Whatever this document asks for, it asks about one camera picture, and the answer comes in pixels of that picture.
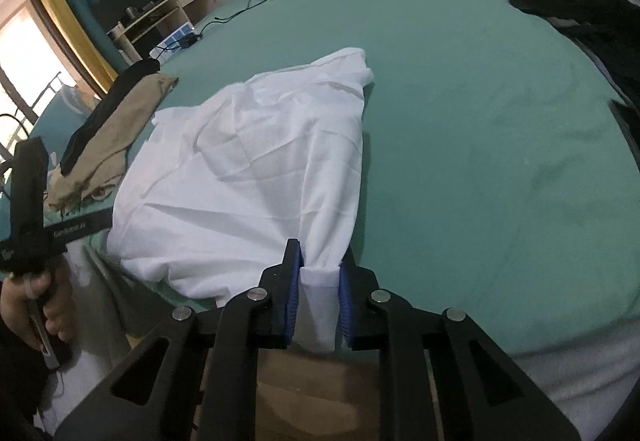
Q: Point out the black monitor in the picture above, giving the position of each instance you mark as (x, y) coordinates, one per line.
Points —
(122, 1)

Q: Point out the black cloth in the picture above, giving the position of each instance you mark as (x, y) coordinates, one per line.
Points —
(125, 83)

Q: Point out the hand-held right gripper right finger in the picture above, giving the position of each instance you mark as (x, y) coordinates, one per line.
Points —
(345, 306)

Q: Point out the white blue power strip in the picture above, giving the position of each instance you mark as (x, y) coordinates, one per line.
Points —
(177, 35)

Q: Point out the black plug adapter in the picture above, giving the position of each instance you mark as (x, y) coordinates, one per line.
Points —
(191, 40)

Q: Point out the beige pants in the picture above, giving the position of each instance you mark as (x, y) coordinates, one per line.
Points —
(115, 136)

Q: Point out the white shirt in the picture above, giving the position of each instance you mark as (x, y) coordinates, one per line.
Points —
(250, 171)

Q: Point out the bed with green sheet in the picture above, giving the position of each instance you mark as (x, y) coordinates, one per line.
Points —
(450, 146)

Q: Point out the person's left hand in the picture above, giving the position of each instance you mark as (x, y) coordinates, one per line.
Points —
(15, 306)

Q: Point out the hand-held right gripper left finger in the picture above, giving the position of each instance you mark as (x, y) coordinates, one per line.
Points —
(292, 301)

